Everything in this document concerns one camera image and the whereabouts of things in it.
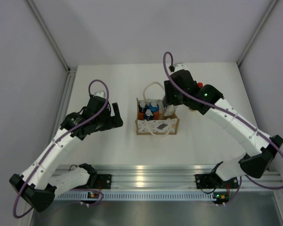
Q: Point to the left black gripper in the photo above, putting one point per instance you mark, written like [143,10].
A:
[114,121]

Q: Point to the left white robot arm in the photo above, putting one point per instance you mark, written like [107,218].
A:
[37,185]

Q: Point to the slotted grey cable duct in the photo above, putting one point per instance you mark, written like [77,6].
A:
[139,196]

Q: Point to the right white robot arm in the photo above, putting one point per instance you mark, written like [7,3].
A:
[260,148]

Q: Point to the aluminium mounting rail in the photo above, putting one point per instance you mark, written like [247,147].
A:
[172,177]

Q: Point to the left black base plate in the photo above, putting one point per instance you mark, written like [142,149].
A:
[103,181]

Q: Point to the burlap canvas tote bag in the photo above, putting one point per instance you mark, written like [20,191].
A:
[164,124]

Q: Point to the light blue pump bottle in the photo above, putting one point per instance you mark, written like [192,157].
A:
[154,108]

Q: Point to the dark blue rear pump bottle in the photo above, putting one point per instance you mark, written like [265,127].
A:
[143,107]

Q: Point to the left aluminium frame post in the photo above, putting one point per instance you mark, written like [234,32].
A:
[44,28]

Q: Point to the dark blue pump bottle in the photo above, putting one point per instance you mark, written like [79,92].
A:
[143,107]
[148,115]

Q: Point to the dark blue front pump bottle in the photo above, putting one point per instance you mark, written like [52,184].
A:
[148,115]

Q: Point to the aluminium frame post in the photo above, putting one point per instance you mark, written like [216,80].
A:
[44,28]
[258,29]

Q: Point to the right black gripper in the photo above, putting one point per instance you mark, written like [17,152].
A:
[169,98]

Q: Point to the right aluminium frame post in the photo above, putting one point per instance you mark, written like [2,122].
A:
[258,29]

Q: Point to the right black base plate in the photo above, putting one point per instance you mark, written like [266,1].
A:
[205,181]

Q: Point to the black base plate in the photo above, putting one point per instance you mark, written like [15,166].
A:
[103,181]
[205,181]

